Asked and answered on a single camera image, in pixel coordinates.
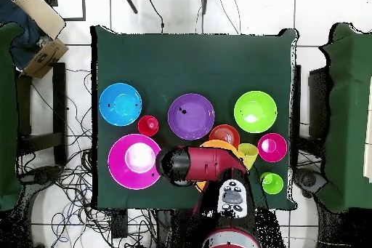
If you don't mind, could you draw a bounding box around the large orange bowl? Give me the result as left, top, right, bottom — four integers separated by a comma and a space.
195, 139, 250, 193

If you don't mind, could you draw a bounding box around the purple bowl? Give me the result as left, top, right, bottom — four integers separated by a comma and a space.
167, 92, 216, 141

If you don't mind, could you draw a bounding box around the red cup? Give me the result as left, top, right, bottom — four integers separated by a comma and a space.
137, 114, 160, 137

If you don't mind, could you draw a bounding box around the small orange-red bowl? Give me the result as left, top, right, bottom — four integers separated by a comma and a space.
208, 124, 241, 148

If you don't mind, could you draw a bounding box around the dark green tablecloth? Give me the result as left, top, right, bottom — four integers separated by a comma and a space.
90, 25, 299, 212

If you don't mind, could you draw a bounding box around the blue bowl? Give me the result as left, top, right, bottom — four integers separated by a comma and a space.
98, 82, 143, 127

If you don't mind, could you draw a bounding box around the yellow cup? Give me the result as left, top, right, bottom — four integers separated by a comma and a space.
237, 142, 259, 171

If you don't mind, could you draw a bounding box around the light green bowl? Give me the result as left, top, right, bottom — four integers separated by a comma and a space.
233, 90, 278, 135

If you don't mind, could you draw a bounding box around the large pink bowl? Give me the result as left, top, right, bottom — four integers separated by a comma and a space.
108, 133, 163, 191

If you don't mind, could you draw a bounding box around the small crimson bowl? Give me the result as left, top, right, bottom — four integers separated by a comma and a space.
257, 132, 288, 164

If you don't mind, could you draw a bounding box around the green cup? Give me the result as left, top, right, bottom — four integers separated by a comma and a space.
259, 171, 285, 196

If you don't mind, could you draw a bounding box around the black power strip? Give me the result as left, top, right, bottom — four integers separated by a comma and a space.
111, 209, 129, 239

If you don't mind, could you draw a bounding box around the brown cardboard box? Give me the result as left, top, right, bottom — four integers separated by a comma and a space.
23, 38, 70, 79

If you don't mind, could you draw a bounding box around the green cloth covered table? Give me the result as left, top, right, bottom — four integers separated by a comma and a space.
0, 22, 25, 212
318, 22, 372, 213

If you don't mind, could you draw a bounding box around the beige box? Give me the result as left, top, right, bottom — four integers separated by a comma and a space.
13, 0, 67, 40

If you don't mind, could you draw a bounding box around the dark blue cloth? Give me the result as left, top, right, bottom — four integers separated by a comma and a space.
0, 0, 44, 70

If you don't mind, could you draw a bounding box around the black cable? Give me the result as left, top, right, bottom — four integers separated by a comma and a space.
147, 0, 166, 34

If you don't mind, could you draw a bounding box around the tangle of floor cables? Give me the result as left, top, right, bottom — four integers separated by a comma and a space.
28, 68, 159, 248

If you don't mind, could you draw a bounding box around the black stool frame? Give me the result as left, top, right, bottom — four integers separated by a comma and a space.
15, 62, 68, 167

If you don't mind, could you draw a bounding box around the grey pedestal foot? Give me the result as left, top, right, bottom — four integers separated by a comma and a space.
20, 165, 62, 186
293, 167, 329, 199

